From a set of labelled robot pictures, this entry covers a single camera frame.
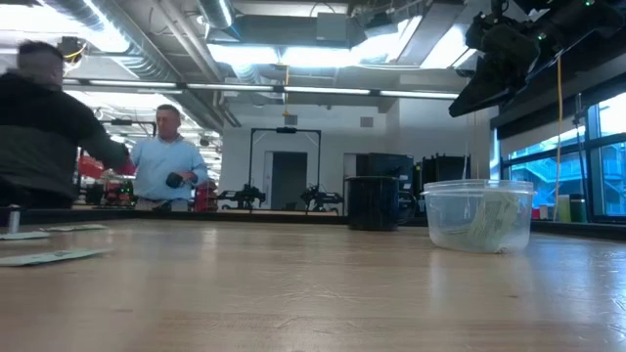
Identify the person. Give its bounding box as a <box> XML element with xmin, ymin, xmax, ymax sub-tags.
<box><xmin>127</xmin><ymin>103</ymin><xmax>211</xmax><ymax>212</ymax></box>
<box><xmin>0</xmin><ymin>39</ymin><xmax>136</xmax><ymax>210</ymax></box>

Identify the square clear plastic container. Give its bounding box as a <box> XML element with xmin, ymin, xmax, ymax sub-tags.
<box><xmin>421</xmin><ymin>179</ymin><xmax>538</xmax><ymax>255</ymax></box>

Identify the dark green bottle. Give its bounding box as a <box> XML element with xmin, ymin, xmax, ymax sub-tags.
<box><xmin>569</xmin><ymin>193</ymin><xmax>588</xmax><ymax>224</ymax></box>

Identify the ceiling light rail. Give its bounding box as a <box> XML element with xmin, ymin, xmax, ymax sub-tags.
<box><xmin>62</xmin><ymin>76</ymin><xmax>461</xmax><ymax>101</ymax></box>

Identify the light green cup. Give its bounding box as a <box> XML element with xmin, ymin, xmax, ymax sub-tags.
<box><xmin>556</xmin><ymin>194</ymin><xmax>572</xmax><ymax>223</ymax></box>

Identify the silver metal cylinder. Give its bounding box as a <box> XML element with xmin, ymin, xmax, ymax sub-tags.
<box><xmin>6</xmin><ymin>203</ymin><xmax>22</xmax><ymax>235</ymax></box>

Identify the grey door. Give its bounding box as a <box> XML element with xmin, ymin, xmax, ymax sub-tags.
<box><xmin>263</xmin><ymin>150</ymin><xmax>309</xmax><ymax>211</ymax></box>

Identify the silver ventilation duct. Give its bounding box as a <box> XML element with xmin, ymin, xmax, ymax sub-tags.
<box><xmin>195</xmin><ymin>0</ymin><xmax>236</xmax><ymax>29</ymax></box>
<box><xmin>41</xmin><ymin>0</ymin><xmax>231</xmax><ymax>133</ymax></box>

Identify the black gantry frame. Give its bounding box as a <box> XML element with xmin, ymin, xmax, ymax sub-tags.
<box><xmin>247</xmin><ymin>126</ymin><xmax>323</xmax><ymax>212</ymax></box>

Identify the dark grey cabinet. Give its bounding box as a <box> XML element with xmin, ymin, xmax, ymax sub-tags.
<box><xmin>355</xmin><ymin>152</ymin><xmax>416</xmax><ymax>180</ymax></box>

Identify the green white sweetener packet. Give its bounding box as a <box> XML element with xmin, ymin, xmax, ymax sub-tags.
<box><xmin>39</xmin><ymin>223</ymin><xmax>110</xmax><ymax>233</ymax></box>
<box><xmin>0</xmin><ymin>247</ymin><xmax>114</xmax><ymax>268</ymax></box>
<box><xmin>464</xmin><ymin>191</ymin><xmax>520</xmax><ymax>248</ymax></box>
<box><xmin>0</xmin><ymin>230</ymin><xmax>51</xmax><ymax>242</ymax></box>

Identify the black mug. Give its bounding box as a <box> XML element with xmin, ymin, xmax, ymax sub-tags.
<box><xmin>344</xmin><ymin>175</ymin><xmax>417</xmax><ymax>233</ymax></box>

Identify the red tool cart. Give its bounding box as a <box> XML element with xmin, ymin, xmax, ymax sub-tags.
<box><xmin>194</xmin><ymin>181</ymin><xmax>219</xmax><ymax>212</ymax></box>
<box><xmin>75</xmin><ymin>154</ymin><xmax>138</xmax><ymax>206</ymax></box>

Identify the grey ceiling box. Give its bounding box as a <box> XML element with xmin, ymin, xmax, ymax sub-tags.
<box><xmin>315</xmin><ymin>12</ymin><xmax>349</xmax><ymax>43</ymax></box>

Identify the black cabinet with hooks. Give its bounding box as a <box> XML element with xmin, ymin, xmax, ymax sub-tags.
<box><xmin>420</xmin><ymin>154</ymin><xmax>471</xmax><ymax>186</ymax></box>

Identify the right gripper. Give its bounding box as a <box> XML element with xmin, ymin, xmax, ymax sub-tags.
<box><xmin>448</xmin><ymin>12</ymin><xmax>542</xmax><ymax>118</ymax></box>

